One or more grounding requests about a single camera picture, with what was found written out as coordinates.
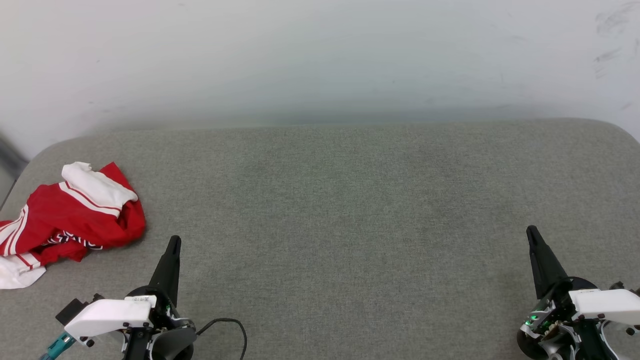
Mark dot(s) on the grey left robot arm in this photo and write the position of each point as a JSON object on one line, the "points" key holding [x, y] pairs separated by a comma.
{"points": [[172, 344]]}

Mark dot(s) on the grey fabric sofa cushion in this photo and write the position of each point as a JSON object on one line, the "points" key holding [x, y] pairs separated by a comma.
{"points": [[350, 225]]}

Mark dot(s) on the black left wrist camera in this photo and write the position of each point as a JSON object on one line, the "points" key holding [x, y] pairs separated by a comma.
{"points": [[70, 310]]}

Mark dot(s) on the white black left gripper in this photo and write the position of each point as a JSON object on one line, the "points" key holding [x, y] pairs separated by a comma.
{"points": [[110, 315]]}

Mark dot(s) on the red and white shirt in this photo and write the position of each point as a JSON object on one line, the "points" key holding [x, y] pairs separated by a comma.
{"points": [[65, 220]]}

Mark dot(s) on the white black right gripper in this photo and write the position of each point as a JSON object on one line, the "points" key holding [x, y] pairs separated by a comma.
{"points": [[610, 305]]}

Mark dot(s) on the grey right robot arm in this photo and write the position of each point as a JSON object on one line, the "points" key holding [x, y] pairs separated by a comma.
{"points": [[554, 346]]}

